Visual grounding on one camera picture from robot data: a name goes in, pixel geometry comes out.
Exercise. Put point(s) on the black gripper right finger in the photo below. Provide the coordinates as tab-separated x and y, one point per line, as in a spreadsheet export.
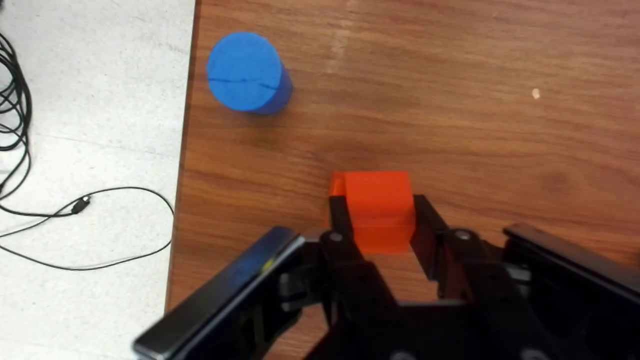
430	232

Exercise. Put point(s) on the blue cylinder block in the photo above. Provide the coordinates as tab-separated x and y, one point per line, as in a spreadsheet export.
246	73

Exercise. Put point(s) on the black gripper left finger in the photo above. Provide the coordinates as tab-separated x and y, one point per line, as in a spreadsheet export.
340	217

